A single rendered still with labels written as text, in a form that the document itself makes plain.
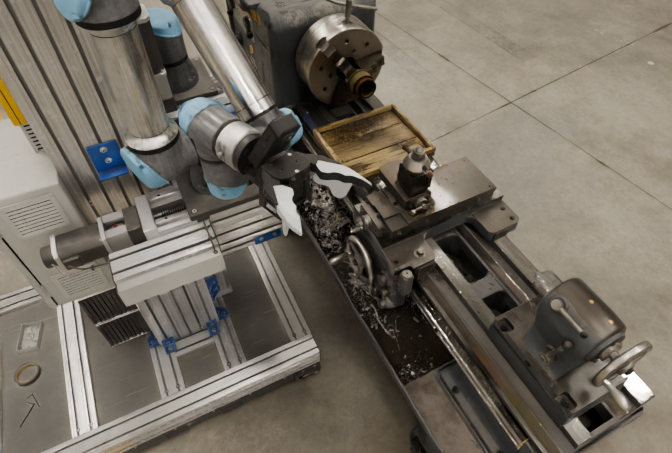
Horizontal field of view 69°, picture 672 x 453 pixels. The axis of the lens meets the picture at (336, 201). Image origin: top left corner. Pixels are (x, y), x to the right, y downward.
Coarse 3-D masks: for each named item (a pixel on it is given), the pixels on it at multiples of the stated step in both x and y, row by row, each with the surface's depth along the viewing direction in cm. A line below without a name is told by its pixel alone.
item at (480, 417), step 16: (448, 368) 159; (448, 384) 155; (464, 384) 152; (464, 400) 152; (480, 400) 145; (480, 416) 148; (416, 432) 190; (480, 432) 146; (496, 432) 143; (416, 448) 192; (432, 448) 176; (496, 448) 143; (512, 448) 137
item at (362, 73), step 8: (360, 72) 173; (368, 72) 176; (352, 80) 173; (360, 80) 172; (368, 80) 171; (352, 88) 174; (360, 88) 171; (368, 88) 177; (360, 96) 174; (368, 96) 176
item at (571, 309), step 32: (544, 288) 117; (576, 288) 111; (512, 320) 129; (544, 320) 115; (576, 320) 108; (608, 320) 106; (512, 352) 127; (544, 352) 117; (576, 352) 109; (608, 352) 106; (640, 352) 101; (544, 384) 119; (576, 384) 118; (576, 416) 118
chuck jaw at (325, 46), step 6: (324, 42) 171; (324, 48) 172; (330, 48) 171; (330, 54) 170; (336, 54) 171; (336, 60) 172; (342, 60) 172; (342, 66) 173; (348, 66) 174; (348, 72) 173
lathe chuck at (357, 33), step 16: (320, 32) 173; (336, 32) 170; (352, 32) 172; (368, 32) 176; (304, 48) 177; (336, 48) 174; (352, 48) 177; (368, 48) 180; (304, 64) 178; (320, 64) 175; (304, 80) 184; (320, 80) 180; (336, 80) 184; (320, 96) 185; (352, 96) 193
